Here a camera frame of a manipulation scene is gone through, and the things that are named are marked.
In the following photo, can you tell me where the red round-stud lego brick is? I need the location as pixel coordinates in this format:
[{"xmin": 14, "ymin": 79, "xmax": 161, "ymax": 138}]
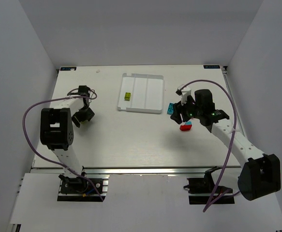
[{"xmin": 179, "ymin": 124, "xmax": 192, "ymax": 131}]

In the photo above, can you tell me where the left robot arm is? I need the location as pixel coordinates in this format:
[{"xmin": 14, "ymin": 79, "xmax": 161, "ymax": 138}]
[{"xmin": 40, "ymin": 86, "xmax": 97, "ymax": 178}]

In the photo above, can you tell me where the white three-compartment tray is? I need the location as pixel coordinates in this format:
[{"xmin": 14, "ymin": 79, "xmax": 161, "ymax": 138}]
[{"xmin": 117, "ymin": 73, "xmax": 164, "ymax": 114}]

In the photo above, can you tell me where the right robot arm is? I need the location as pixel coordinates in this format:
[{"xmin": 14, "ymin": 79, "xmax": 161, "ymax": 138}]
[{"xmin": 170, "ymin": 87, "xmax": 281, "ymax": 201}]

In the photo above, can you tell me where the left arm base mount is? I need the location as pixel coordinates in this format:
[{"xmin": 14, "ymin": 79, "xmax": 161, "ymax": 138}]
[{"xmin": 57, "ymin": 174, "xmax": 105, "ymax": 202}]

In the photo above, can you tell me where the blue corner label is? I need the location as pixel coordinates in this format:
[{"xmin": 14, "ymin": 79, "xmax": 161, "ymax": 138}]
[
  {"xmin": 60, "ymin": 67, "xmax": 77, "ymax": 71},
  {"xmin": 203, "ymin": 65, "xmax": 220, "ymax": 69}
]

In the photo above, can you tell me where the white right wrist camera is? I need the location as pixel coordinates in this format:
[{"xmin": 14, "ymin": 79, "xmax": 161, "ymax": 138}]
[{"xmin": 176, "ymin": 85, "xmax": 191, "ymax": 105}]

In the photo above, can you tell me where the right blue corner label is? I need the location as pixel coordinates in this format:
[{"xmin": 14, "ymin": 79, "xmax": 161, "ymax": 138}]
[{"xmin": 203, "ymin": 65, "xmax": 220, "ymax": 69}]

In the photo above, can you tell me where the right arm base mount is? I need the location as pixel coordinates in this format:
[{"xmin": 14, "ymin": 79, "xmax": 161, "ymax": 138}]
[{"xmin": 183, "ymin": 166, "xmax": 235, "ymax": 205}]

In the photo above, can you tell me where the teal long lego brick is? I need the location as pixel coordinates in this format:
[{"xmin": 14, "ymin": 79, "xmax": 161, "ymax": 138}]
[{"xmin": 167, "ymin": 103, "xmax": 174, "ymax": 115}]

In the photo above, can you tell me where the left blue corner label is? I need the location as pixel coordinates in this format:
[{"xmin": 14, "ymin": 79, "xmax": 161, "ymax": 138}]
[{"xmin": 60, "ymin": 67, "xmax": 77, "ymax": 71}]

